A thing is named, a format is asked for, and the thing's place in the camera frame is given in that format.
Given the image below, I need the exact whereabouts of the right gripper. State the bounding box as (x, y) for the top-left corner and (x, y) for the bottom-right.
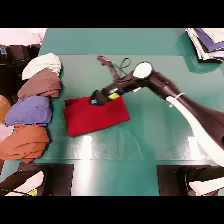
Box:
(88, 86), (118, 107)

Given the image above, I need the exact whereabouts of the blue garment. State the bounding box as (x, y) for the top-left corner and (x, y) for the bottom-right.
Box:
(4, 95), (54, 128)

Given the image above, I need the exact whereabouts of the red T-shirt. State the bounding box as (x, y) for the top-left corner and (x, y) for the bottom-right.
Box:
(62, 95), (131, 138)

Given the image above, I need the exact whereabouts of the white folded garment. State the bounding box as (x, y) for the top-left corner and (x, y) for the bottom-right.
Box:
(201, 27), (224, 45)

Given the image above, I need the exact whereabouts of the black garment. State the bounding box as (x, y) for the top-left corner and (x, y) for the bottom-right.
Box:
(0, 44), (42, 98)

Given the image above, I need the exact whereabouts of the purple folded garment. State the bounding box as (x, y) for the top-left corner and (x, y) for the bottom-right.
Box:
(193, 27), (224, 54)

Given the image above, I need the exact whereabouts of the orange garment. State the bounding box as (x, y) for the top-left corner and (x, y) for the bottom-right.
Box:
(0, 123), (51, 164)

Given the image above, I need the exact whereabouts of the brown garment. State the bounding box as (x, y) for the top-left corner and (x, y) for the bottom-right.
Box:
(16, 68), (62, 101)

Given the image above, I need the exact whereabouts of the black cable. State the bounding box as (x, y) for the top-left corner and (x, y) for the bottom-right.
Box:
(117, 56), (132, 73)

